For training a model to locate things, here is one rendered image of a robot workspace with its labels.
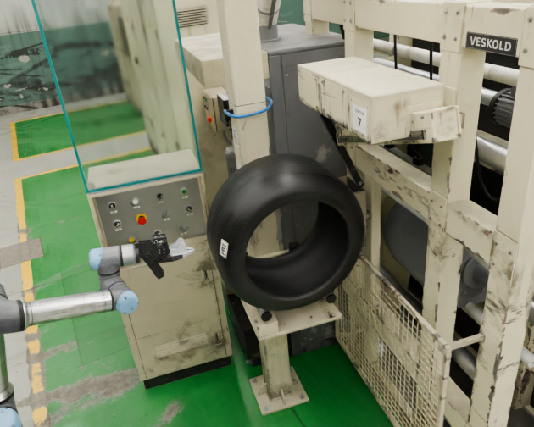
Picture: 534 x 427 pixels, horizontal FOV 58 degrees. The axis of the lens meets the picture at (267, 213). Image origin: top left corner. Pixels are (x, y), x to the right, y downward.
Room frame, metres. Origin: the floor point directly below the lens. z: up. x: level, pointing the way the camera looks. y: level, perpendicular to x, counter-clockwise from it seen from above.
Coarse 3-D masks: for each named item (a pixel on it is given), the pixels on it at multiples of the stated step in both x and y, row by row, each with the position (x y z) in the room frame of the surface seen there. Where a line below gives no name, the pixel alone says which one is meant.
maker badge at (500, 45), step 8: (472, 32) 1.43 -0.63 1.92; (472, 40) 1.43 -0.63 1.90; (480, 40) 1.40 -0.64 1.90; (488, 40) 1.36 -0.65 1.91; (496, 40) 1.33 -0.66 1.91; (504, 40) 1.30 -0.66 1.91; (512, 40) 1.28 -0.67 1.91; (472, 48) 1.42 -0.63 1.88; (480, 48) 1.39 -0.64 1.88; (488, 48) 1.36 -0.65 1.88; (496, 48) 1.33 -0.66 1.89; (504, 48) 1.30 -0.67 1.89; (512, 48) 1.28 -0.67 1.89; (512, 56) 1.27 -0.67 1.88
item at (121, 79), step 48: (48, 0) 2.10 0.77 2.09; (96, 0) 2.15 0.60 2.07; (144, 0) 2.19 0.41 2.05; (48, 48) 2.09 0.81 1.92; (96, 48) 2.14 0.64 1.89; (144, 48) 2.19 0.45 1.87; (96, 96) 2.12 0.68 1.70; (144, 96) 2.18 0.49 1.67; (96, 144) 2.11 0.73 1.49; (144, 144) 2.16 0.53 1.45; (192, 144) 2.22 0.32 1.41
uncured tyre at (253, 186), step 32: (256, 160) 1.73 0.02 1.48; (288, 160) 1.69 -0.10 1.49; (224, 192) 1.65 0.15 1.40; (256, 192) 1.52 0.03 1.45; (288, 192) 1.52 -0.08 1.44; (320, 192) 1.55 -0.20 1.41; (352, 192) 1.63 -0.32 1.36; (224, 224) 1.51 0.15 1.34; (256, 224) 1.48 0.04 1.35; (320, 224) 1.85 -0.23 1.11; (352, 224) 1.58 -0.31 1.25; (288, 256) 1.81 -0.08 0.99; (320, 256) 1.80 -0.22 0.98; (352, 256) 1.58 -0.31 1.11; (256, 288) 1.47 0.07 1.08; (288, 288) 1.68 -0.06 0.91; (320, 288) 1.54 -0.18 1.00
